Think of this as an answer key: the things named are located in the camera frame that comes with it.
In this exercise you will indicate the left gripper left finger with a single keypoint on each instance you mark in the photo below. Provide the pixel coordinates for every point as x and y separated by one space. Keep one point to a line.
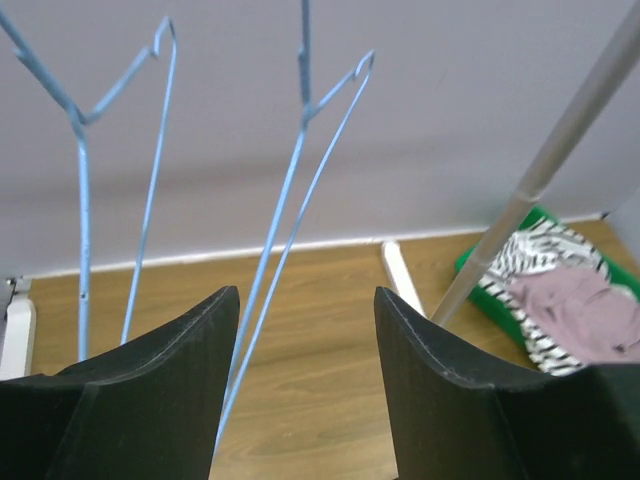
149 409

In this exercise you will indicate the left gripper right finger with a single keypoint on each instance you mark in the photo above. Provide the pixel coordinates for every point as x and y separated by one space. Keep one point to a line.
458 412

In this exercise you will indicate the blue wire hanger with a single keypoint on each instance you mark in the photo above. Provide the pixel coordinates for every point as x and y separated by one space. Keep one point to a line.
79 122
272 260

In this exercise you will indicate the pink garment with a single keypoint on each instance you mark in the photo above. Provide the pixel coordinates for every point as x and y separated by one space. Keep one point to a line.
590 318

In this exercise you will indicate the thin striped garment in bin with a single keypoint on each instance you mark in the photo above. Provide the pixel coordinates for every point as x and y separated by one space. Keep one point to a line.
534 252

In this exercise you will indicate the green plastic bin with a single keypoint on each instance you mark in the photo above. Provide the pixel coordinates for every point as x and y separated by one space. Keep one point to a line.
496 305

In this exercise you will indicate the metal clothes rack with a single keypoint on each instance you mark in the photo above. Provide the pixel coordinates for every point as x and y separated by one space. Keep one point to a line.
611 69

